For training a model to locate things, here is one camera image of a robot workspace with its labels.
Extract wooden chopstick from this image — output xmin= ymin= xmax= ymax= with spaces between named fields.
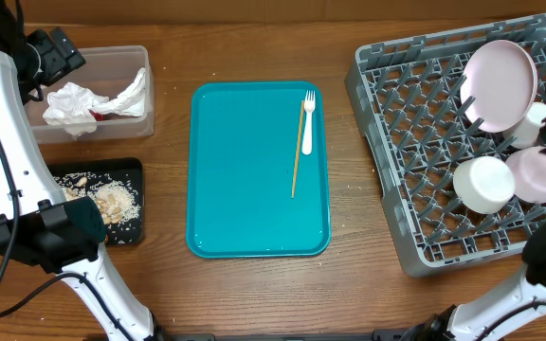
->
xmin=291 ymin=100 xmax=304 ymax=199

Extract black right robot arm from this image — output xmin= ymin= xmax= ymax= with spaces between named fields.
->
xmin=401 ymin=117 xmax=546 ymax=340

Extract clear plastic bin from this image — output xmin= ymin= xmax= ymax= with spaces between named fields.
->
xmin=25 ymin=45 xmax=155 ymax=144

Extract grey dishwasher rack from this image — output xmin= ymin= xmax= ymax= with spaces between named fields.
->
xmin=345 ymin=13 xmax=546 ymax=278

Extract white bowl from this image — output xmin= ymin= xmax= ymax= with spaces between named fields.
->
xmin=452 ymin=156 xmax=516 ymax=214

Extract pink plate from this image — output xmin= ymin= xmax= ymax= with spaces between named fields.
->
xmin=460 ymin=40 xmax=537 ymax=133

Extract pink bowl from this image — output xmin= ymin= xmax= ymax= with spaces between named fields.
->
xmin=505 ymin=146 xmax=546 ymax=204

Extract rice and peanut leftovers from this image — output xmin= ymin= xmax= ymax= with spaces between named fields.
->
xmin=54 ymin=171 xmax=141 ymax=227

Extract red snack wrapper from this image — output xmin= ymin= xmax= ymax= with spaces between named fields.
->
xmin=90 ymin=110 xmax=107 ymax=121

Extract white plastic fork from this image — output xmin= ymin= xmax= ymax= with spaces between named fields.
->
xmin=301 ymin=91 xmax=316 ymax=155

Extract teal plastic tray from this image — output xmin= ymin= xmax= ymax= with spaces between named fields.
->
xmin=186 ymin=81 xmax=331 ymax=259

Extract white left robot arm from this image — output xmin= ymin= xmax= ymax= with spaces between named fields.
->
xmin=0 ymin=1 xmax=167 ymax=340

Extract white napkin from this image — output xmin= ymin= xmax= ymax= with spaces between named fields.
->
xmin=43 ymin=68 xmax=146 ymax=136

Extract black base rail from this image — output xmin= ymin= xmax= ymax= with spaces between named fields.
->
xmin=150 ymin=329 xmax=408 ymax=341

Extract black food waste tray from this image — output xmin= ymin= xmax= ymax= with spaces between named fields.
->
xmin=48 ymin=157 xmax=144 ymax=246

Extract white upturned cup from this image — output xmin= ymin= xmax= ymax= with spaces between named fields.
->
xmin=502 ymin=102 xmax=546 ymax=149

